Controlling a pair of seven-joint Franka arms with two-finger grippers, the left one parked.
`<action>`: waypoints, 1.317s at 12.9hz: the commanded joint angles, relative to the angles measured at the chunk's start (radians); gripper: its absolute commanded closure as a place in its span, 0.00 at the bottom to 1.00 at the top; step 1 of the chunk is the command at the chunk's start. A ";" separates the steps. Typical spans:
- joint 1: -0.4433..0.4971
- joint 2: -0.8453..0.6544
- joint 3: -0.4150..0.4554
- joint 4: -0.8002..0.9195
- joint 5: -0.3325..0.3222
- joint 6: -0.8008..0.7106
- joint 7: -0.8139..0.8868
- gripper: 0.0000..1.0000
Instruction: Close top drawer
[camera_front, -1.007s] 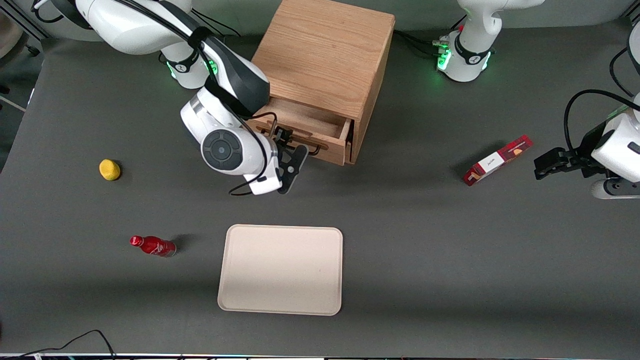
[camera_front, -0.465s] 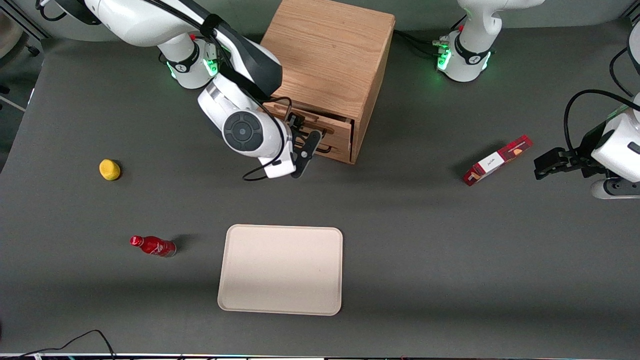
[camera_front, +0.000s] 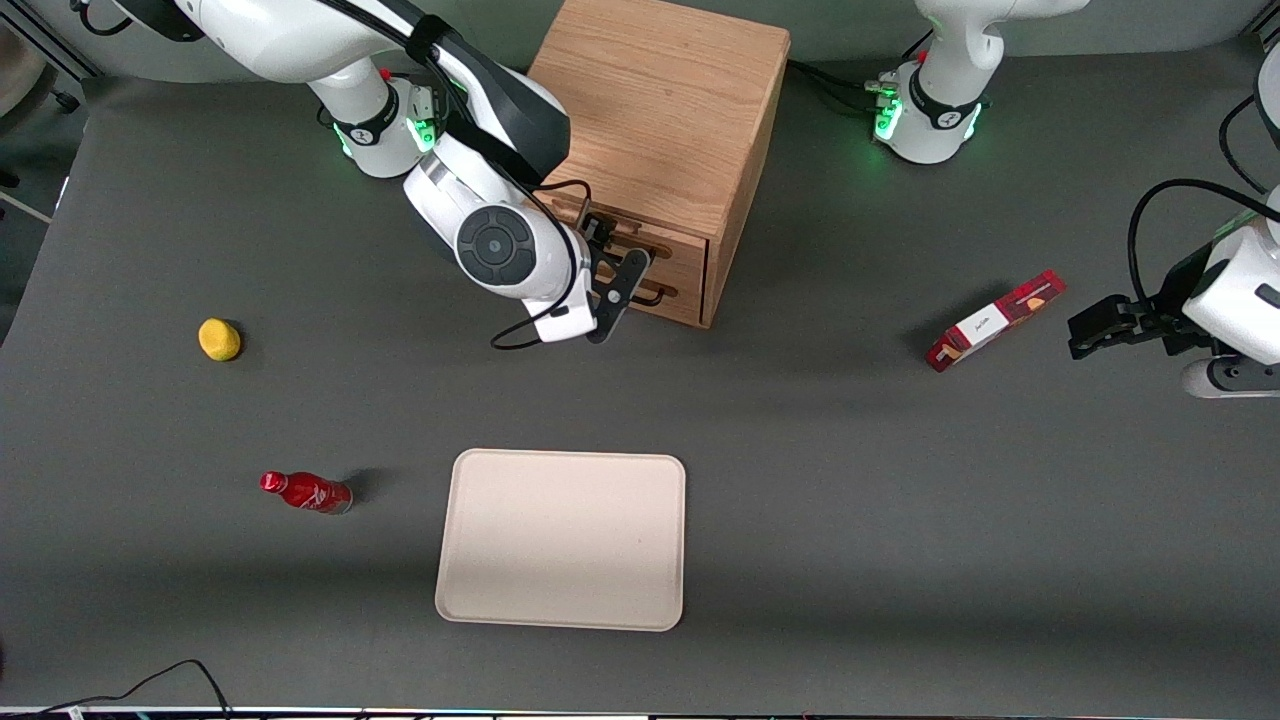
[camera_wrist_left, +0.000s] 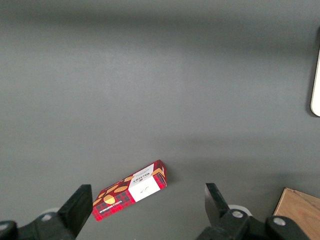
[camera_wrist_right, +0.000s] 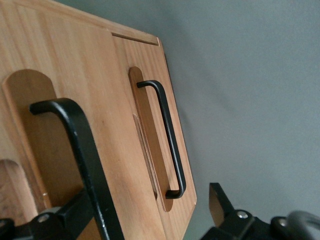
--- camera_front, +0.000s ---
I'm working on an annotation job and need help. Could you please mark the yellow lemon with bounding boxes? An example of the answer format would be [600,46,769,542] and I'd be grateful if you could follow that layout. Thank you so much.
[197,317,243,363]

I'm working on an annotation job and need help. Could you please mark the wooden drawer cabinet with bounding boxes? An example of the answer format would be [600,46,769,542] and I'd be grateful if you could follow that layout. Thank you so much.
[527,0,793,329]

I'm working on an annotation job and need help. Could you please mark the black left base cables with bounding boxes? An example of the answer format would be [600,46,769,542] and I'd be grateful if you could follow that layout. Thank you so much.
[788,58,901,113]

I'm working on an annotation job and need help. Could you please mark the red tartan shortbread box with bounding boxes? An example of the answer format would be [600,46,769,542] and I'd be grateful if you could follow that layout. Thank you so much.
[925,268,1067,374]

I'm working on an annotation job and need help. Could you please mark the wooden drawer with slot handle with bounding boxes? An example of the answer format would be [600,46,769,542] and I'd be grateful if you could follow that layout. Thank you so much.
[600,270,709,329]
[545,190,709,286]

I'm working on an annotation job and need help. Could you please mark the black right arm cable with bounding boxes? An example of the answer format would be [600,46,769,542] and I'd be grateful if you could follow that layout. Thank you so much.
[340,0,601,351]

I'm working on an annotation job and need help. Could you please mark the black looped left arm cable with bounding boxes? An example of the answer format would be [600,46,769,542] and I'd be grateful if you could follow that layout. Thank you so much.
[1128,178,1280,301]

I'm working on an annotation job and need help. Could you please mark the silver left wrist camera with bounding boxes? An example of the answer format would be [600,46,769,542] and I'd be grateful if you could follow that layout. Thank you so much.
[1183,356,1280,399]

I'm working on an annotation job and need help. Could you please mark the beige plastic tray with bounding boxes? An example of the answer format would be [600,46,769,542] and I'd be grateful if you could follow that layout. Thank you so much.
[435,448,688,633]

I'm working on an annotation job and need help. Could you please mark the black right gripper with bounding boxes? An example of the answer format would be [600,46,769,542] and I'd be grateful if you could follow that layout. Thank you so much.
[582,213,651,344]

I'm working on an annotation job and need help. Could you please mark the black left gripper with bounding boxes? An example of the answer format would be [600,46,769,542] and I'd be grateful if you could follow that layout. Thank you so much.
[1068,245,1216,359]

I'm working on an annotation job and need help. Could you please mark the red soda bottle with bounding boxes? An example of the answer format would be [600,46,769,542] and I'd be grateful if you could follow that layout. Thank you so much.
[259,470,354,516]

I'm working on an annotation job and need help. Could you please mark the black curved cable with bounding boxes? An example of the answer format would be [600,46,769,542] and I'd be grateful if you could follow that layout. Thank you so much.
[1218,95,1271,193]

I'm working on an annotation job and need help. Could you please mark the black floor cable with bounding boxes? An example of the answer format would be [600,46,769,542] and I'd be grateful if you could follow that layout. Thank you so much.
[0,658,233,720]

